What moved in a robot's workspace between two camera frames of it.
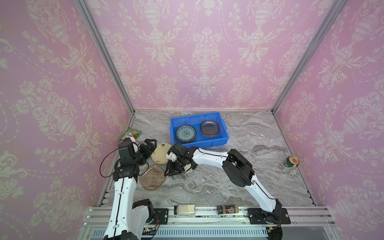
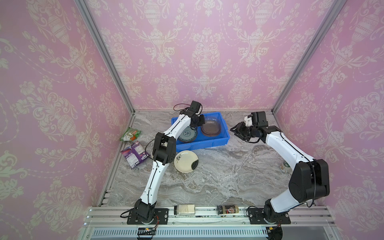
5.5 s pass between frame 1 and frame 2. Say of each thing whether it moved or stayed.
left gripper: moved
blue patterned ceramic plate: stayed
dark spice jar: stayed
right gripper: moved
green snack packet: stayed
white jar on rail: stayed
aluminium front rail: stayed
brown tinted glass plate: moved
